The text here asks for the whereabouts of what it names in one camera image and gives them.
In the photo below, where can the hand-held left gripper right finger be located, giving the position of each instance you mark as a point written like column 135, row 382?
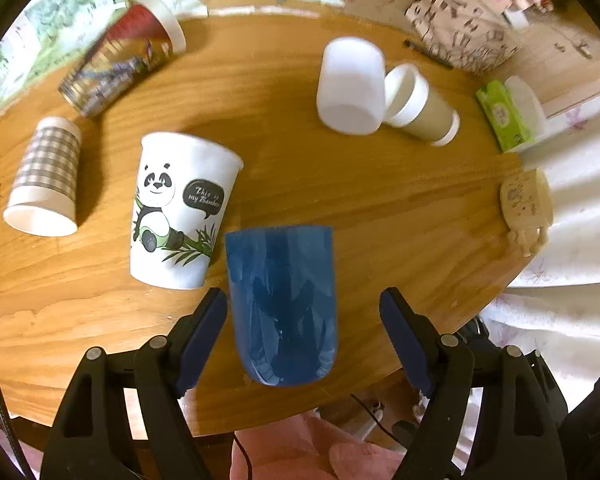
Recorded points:
column 410, row 340

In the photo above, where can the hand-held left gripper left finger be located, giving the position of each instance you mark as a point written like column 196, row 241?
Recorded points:
column 200, row 335

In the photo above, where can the blue cup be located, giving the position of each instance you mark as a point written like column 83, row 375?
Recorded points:
column 282, row 305

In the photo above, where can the white panda print cup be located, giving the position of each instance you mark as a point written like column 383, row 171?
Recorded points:
column 177, row 215

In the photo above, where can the grey striped paper cup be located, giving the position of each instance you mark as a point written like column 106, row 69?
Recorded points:
column 45, row 180

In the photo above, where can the brown paper cup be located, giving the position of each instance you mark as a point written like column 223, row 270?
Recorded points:
column 422, row 107

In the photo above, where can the white plastic cup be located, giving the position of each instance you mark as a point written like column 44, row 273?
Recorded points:
column 350, row 87

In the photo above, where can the red patterned paper cup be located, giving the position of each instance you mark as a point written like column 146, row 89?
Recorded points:
column 122, row 62

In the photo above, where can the pink cloth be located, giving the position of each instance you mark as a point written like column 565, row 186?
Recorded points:
column 310, row 450

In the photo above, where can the beige plush toy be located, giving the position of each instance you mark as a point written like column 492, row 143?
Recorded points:
column 525, row 210

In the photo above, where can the white floral cloth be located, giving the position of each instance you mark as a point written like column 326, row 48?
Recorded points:
column 570, row 200

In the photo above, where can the green tissue pack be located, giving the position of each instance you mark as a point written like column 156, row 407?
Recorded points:
column 502, row 115

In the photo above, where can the black pen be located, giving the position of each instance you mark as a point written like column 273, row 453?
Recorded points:
column 427, row 52

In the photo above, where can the patterned paper bag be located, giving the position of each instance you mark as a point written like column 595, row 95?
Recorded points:
column 462, row 25

